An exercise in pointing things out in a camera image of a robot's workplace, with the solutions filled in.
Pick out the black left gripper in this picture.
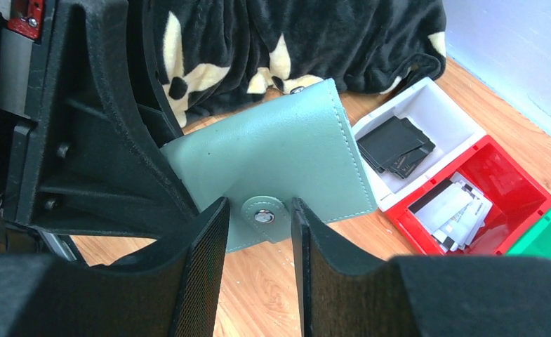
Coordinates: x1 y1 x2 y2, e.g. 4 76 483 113
0 1 198 253

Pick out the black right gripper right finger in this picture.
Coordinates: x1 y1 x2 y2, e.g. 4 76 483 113
291 198 551 336

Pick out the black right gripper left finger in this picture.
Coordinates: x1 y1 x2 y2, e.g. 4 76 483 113
0 197 230 336

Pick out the teal leather card holder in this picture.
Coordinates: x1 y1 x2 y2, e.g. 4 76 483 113
161 79 378 252

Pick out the white cards stack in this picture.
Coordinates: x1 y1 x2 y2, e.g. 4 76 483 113
409 172 493 253

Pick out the black cards stack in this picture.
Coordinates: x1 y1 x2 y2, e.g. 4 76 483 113
357 117 436 179

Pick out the black floral fleece blanket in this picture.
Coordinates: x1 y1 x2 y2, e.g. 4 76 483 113
150 0 446 127

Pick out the red plastic bin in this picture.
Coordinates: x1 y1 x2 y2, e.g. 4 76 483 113
385 136 551 255

